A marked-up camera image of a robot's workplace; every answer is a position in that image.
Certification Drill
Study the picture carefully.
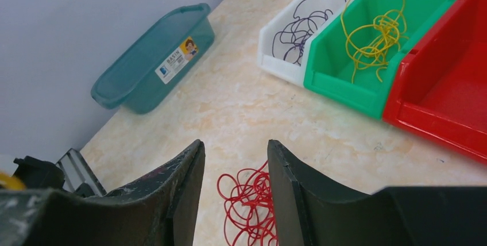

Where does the coloured wire bundle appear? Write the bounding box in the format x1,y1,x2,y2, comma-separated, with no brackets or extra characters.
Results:
217,160,279,246

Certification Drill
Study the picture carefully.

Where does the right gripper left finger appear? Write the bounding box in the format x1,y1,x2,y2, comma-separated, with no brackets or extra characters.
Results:
1,140,206,245

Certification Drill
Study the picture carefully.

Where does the green plastic bin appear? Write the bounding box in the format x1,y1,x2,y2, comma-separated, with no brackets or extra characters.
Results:
304,0,454,119

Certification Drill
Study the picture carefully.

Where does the red plastic bin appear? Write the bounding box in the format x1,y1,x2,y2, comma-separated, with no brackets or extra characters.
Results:
382,0,486,163

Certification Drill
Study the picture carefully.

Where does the yellow wire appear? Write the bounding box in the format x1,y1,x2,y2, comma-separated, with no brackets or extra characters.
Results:
340,0,409,85

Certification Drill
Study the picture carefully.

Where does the white plastic bin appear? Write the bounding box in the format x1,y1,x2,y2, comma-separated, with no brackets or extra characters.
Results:
257,0,349,87

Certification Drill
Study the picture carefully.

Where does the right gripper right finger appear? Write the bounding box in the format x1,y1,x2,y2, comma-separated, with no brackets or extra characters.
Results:
267,140,486,245

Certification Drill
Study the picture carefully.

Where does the purple wire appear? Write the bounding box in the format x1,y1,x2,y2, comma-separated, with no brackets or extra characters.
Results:
270,0,347,67

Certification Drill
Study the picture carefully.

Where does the teal translucent tray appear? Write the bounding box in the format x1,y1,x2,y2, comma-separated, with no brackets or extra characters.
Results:
91,3,215,114

